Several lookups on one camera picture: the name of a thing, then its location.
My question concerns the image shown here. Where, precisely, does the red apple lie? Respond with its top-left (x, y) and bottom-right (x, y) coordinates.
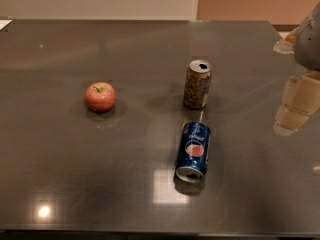
top-left (85, 82), bottom-right (116, 112)

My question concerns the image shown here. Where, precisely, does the blue pepsi can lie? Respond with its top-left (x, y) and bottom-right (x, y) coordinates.
top-left (175, 122), bottom-right (211, 183)

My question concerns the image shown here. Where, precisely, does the orange brown soda can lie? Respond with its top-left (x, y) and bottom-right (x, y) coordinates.
top-left (183, 60), bottom-right (212, 109)

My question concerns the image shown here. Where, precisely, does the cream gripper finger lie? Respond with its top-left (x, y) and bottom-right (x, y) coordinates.
top-left (273, 70), bottom-right (320, 136)
top-left (273, 28), bottom-right (299, 54)

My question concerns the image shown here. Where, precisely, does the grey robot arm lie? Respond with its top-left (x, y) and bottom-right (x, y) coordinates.
top-left (273, 3), bottom-right (320, 136)

